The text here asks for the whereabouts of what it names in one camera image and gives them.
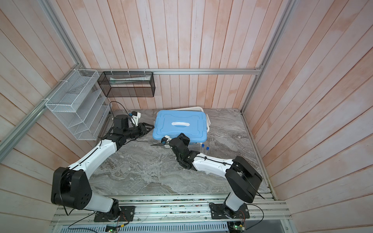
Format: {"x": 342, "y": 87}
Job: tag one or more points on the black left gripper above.
{"x": 143, "y": 128}

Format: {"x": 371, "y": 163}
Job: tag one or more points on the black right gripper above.
{"x": 185, "y": 140}

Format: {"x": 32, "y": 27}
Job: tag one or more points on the blue plastic bin lid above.
{"x": 162, "y": 124}

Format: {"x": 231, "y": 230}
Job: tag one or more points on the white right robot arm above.
{"x": 243, "y": 178}

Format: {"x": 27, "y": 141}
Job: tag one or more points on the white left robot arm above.
{"x": 70, "y": 185}

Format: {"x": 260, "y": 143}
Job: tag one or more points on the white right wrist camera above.
{"x": 165, "y": 142}

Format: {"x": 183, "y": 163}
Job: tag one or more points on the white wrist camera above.
{"x": 165, "y": 142}
{"x": 135, "y": 115}

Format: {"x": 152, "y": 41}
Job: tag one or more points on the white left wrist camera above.
{"x": 135, "y": 115}

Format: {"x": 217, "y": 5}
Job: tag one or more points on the black wire mesh basket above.
{"x": 127, "y": 84}

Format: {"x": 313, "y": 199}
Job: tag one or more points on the white wire mesh shelf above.
{"x": 79, "y": 107}

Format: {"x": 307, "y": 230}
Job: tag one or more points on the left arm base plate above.
{"x": 121, "y": 213}

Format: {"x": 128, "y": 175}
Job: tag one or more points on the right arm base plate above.
{"x": 221, "y": 211}

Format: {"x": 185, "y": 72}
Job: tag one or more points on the aluminium frame rail back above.
{"x": 219, "y": 71}

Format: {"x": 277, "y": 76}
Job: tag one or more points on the aluminium frame rail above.
{"x": 18, "y": 132}
{"x": 219, "y": 71}

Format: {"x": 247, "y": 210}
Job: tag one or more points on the aluminium frame rail left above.
{"x": 18, "y": 132}

